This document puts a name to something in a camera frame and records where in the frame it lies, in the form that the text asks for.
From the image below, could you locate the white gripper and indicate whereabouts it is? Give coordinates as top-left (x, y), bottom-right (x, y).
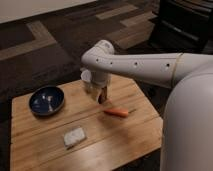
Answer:
top-left (86, 71), bottom-right (111, 104)

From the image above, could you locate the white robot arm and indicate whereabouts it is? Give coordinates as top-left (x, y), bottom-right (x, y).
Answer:
top-left (81, 40), bottom-right (213, 171)

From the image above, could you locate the white ceramic cup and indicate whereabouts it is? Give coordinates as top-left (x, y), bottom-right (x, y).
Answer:
top-left (81, 70), bottom-right (91, 83)

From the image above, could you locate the orange carrot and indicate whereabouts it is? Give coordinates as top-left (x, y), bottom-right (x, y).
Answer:
top-left (104, 108), bottom-right (131, 118)

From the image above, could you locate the white sponge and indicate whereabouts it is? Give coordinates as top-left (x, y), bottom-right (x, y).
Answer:
top-left (63, 127), bottom-right (87, 148)

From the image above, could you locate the dark blue bowl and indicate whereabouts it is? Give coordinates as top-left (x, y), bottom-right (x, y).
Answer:
top-left (28, 86), bottom-right (65, 117)

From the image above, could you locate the black cabinet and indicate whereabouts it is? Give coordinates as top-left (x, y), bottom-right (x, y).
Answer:
top-left (149, 0), bottom-right (213, 53)

